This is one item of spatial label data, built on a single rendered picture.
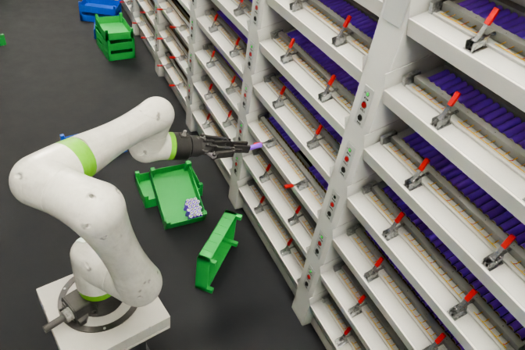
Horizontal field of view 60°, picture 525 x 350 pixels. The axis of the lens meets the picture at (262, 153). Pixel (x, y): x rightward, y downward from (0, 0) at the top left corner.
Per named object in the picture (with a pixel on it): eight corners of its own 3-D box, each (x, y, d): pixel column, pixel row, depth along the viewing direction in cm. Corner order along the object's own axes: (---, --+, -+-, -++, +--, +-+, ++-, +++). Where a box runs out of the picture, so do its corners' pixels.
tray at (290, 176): (318, 226, 163) (317, 210, 156) (248, 130, 204) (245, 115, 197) (366, 203, 168) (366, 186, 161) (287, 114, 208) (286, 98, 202)
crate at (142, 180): (144, 208, 225) (144, 197, 220) (135, 182, 239) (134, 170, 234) (202, 195, 238) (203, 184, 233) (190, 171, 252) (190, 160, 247)
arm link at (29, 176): (41, 226, 100) (35, 182, 94) (0, 204, 104) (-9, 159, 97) (101, 187, 115) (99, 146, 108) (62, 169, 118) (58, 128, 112)
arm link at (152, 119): (59, 162, 118) (92, 186, 116) (66, 128, 111) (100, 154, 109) (148, 113, 147) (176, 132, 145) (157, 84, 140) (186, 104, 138)
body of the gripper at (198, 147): (194, 144, 149) (219, 144, 154) (186, 130, 154) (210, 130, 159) (188, 162, 152) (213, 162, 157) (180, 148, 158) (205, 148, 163)
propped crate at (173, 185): (204, 219, 225) (207, 213, 218) (164, 230, 216) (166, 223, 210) (187, 167, 237) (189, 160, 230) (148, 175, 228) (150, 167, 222)
